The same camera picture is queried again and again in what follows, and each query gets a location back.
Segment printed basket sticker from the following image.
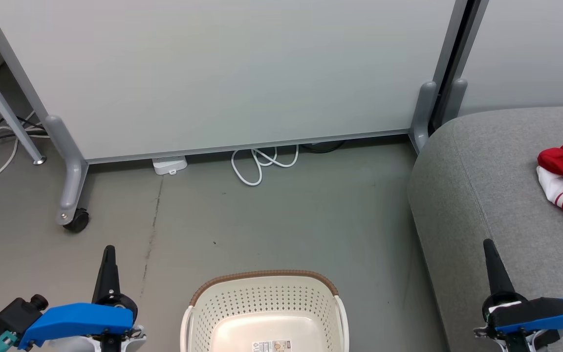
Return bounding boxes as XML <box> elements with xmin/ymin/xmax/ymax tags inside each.
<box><xmin>252</xmin><ymin>341</ymin><xmax>293</xmax><ymax>352</ymax></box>

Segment cream perforated laundry basket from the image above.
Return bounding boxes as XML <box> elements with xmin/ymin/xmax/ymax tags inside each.
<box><xmin>180</xmin><ymin>270</ymin><xmax>349</xmax><ymax>352</ymax></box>

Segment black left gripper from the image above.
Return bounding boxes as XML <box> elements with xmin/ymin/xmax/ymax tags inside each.
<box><xmin>86</xmin><ymin>245</ymin><xmax>146</xmax><ymax>352</ymax></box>

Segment wide white partition panel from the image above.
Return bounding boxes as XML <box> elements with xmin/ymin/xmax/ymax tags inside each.
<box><xmin>0</xmin><ymin>0</ymin><xmax>458</xmax><ymax>165</ymax></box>

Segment grey fabric sofa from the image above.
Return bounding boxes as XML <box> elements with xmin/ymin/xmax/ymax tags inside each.
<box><xmin>407</xmin><ymin>106</ymin><xmax>563</xmax><ymax>352</ymax></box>

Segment black caster wheel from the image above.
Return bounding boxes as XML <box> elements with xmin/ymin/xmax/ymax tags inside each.
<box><xmin>63</xmin><ymin>208</ymin><xmax>90</xmax><ymax>233</ymax></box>

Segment coiled white cable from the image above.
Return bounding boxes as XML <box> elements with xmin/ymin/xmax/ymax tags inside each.
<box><xmin>231</xmin><ymin>145</ymin><xmax>300</xmax><ymax>187</ymax></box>

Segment teal left cable connector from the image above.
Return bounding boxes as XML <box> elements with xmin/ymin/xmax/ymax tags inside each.
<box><xmin>0</xmin><ymin>331</ymin><xmax>19</xmax><ymax>352</ymax></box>

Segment white floor cable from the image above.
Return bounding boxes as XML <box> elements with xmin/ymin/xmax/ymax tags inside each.
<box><xmin>0</xmin><ymin>111</ymin><xmax>50</xmax><ymax>185</ymax></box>

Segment grey metal table leg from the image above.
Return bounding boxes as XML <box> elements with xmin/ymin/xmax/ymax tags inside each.
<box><xmin>0</xmin><ymin>44</ymin><xmax>47</xmax><ymax>166</ymax></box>

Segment white power adapter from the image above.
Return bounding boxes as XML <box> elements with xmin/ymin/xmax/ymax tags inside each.
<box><xmin>152</xmin><ymin>155</ymin><xmax>188</xmax><ymax>176</ymax></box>

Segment narrow white partition panel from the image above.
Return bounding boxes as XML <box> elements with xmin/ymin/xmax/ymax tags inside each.
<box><xmin>457</xmin><ymin>0</ymin><xmax>563</xmax><ymax>116</ymax></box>

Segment black floor cable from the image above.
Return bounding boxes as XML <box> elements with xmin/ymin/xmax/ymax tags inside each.
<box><xmin>301</xmin><ymin>141</ymin><xmax>346</xmax><ymax>154</ymax></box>

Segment grey partition foot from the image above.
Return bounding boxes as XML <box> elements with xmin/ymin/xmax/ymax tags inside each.
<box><xmin>410</xmin><ymin>81</ymin><xmax>437</xmax><ymax>153</ymax></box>
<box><xmin>44</xmin><ymin>115</ymin><xmax>89</xmax><ymax>226</ymax></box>
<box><xmin>440</xmin><ymin>78</ymin><xmax>468</xmax><ymax>129</ymax></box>

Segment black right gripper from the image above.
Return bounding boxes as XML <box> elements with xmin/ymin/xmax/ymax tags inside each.
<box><xmin>474</xmin><ymin>239</ymin><xmax>563</xmax><ymax>352</ymax></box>

